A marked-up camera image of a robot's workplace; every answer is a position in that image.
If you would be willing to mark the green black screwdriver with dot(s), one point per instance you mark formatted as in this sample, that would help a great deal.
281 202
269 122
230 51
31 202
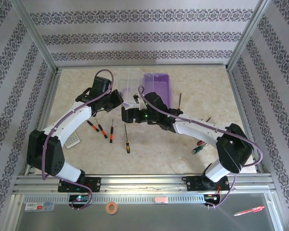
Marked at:
198 149

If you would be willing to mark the aluminium side frame rail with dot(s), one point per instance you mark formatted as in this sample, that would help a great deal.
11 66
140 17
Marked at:
49 96
238 96

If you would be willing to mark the wide aluminium base rail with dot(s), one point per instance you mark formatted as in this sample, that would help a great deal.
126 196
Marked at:
144 183

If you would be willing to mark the pink eraser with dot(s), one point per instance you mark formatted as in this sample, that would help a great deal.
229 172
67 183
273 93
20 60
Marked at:
161 200

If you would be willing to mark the white label card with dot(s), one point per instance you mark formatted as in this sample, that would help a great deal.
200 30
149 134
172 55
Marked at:
39 207

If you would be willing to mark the small red black screwdriver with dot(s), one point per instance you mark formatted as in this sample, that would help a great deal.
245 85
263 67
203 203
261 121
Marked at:
92 126

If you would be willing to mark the grey metal plate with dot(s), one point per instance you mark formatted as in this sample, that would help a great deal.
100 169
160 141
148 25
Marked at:
159 219

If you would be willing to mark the white calculator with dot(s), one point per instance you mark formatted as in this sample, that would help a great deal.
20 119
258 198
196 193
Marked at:
72 142

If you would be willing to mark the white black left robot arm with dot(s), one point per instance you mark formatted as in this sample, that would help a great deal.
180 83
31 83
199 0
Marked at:
69 120

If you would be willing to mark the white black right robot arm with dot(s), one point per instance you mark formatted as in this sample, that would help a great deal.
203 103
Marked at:
197 131

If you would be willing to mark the orange black precision screwdriver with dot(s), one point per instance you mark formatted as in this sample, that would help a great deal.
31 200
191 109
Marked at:
111 136

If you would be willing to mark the red pen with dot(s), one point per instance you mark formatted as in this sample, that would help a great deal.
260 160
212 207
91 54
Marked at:
249 211

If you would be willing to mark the aluminium frame post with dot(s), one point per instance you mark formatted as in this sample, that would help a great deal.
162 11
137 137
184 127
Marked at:
246 36
39 36

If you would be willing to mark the short aluminium frame rail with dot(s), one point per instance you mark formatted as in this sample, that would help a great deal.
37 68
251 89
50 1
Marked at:
183 66

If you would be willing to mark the orange tape roll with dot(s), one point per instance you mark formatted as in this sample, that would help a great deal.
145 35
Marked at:
108 208

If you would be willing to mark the long yellow black screwdriver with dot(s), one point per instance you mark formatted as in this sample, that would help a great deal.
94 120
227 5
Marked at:
127 145

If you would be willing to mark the thin orange black screwdriver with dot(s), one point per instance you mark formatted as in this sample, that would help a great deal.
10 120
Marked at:
102 132

